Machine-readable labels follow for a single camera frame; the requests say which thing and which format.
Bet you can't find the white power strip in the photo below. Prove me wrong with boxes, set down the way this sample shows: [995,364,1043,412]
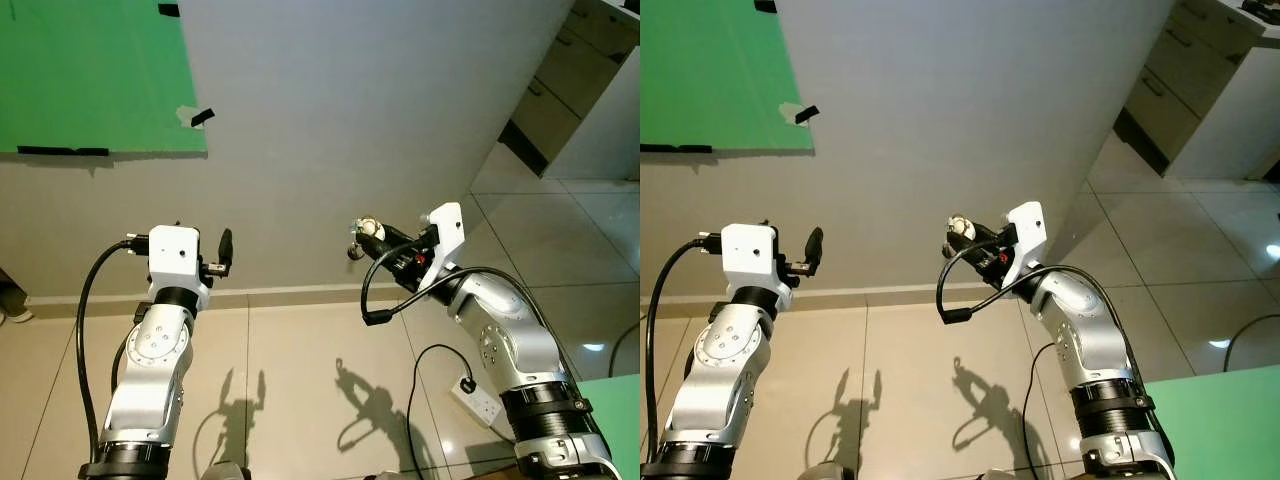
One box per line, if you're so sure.
[449,374,504,427]

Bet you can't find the green topped wooden table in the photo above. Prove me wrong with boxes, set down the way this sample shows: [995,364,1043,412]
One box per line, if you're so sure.
[1143,365,1280,480]
[576,374,641,480]

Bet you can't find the beige drawer cabinet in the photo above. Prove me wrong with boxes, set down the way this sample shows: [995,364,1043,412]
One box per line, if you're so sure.
[496,0,641,180]
[1112,0,1280,182]

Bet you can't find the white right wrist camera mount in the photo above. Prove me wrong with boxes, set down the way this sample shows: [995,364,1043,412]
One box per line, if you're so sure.
[419,202,467,277]
[1002,200,1050,274]

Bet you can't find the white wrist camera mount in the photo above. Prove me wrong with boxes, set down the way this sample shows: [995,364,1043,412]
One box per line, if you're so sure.
[419,202,467,277]
[719,222,780,292]
[147,224,207,292]
[1002,200,1050,274]

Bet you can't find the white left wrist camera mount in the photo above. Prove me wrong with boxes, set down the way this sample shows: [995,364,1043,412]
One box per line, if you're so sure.
[719,222,780,292]
[147,224,207,292]

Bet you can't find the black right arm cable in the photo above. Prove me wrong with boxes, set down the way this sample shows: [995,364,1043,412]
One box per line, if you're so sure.
[936,248,1141,381]
[361,252,561,373]

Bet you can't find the black power strip cable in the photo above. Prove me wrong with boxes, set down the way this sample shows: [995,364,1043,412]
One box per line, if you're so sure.
[404,344,477,480]
[1021,342,1060,480]

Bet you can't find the thin black floor cable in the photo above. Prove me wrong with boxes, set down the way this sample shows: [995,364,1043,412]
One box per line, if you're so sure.
[1221,312,1280,374]
[607,317,641,380]

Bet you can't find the green wall panel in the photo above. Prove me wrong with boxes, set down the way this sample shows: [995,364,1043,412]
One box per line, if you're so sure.
[640,0,815,154]
[0,0,209,157]

